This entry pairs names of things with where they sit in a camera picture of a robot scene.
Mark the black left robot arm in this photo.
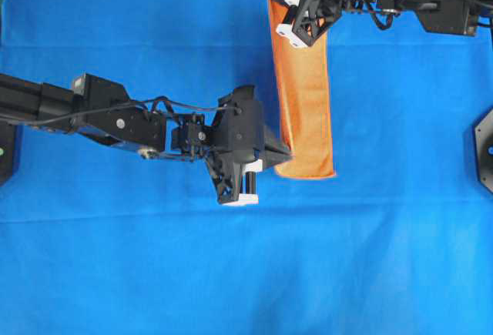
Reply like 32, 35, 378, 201
1, 73, 292, 206

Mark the orange towel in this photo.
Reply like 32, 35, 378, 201
267, 0, 336, 179

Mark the blue table cloth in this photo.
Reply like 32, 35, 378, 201
1, 0, 492, 334

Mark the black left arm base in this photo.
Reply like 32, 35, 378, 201
0, 122, 23, 186

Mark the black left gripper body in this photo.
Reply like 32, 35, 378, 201
205, 85, 265, 206

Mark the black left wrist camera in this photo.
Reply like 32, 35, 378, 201
71, 73, 93, 98

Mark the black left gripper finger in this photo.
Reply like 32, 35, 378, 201
263, 125, 293, 166

